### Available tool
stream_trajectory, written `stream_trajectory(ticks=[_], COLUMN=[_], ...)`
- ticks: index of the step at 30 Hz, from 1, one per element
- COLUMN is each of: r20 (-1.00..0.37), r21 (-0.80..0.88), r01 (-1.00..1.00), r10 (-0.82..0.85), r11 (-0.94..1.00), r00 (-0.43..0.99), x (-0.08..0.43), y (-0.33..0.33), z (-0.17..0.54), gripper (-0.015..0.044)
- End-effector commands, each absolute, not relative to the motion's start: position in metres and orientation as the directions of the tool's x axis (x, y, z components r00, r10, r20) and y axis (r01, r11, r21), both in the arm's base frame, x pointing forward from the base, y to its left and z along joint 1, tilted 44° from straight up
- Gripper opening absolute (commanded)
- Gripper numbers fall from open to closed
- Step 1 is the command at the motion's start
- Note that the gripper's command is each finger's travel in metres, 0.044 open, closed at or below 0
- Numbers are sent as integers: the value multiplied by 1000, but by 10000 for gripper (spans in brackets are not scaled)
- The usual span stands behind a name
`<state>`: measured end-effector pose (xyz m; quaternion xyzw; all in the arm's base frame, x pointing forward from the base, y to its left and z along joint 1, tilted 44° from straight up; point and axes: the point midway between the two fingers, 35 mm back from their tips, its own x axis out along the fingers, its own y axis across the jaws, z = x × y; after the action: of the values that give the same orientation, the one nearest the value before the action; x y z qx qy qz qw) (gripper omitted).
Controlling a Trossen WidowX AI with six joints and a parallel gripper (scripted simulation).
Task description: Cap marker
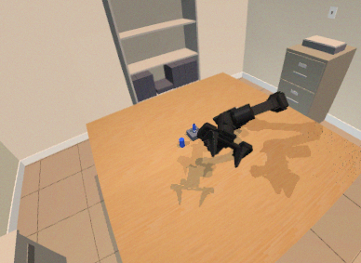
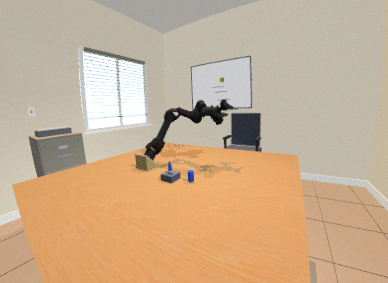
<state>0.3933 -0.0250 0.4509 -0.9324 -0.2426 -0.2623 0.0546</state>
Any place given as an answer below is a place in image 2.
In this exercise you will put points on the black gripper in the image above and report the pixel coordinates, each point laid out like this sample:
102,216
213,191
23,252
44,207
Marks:
224,106

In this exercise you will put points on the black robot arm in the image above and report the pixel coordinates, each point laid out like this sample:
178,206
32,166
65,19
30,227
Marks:
200,110

